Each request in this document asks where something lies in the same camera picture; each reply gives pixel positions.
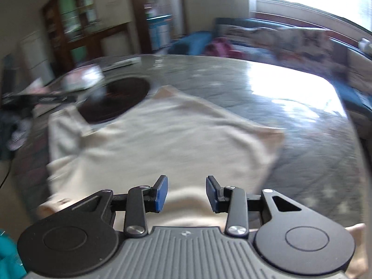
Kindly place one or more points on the dark patterned cloth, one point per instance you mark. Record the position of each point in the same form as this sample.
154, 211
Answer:
16, 133

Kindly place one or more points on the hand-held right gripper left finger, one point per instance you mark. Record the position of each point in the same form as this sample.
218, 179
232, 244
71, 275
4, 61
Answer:
161, 193

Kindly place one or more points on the wooden door frame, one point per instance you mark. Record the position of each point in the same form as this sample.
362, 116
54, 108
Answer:
139, 14

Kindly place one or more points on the pink cloth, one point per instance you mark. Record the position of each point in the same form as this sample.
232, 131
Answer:
218, 47

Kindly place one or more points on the floral blanket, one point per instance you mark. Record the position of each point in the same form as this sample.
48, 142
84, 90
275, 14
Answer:
279, 43

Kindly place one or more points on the blue storage box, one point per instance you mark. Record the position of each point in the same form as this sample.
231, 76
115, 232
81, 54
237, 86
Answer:
159, 32

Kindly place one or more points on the black round hob plate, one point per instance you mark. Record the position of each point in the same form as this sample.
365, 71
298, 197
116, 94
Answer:
116, 98

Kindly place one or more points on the white cabinet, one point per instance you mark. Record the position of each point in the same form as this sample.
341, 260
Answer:
35, 55

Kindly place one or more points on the blue sofa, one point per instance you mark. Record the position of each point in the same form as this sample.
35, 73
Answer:
353, 64

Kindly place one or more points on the cream shirt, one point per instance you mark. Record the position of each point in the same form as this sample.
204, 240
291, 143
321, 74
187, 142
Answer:
162, 148

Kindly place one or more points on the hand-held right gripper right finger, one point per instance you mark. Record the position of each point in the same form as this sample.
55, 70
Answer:
211, 193

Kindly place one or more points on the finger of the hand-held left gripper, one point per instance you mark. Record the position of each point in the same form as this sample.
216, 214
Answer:
53, 98

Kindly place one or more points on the wooden bookcase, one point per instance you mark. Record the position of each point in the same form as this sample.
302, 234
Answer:
84, 17

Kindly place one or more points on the teal cloth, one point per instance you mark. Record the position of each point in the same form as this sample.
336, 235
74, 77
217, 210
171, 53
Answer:
10, 255

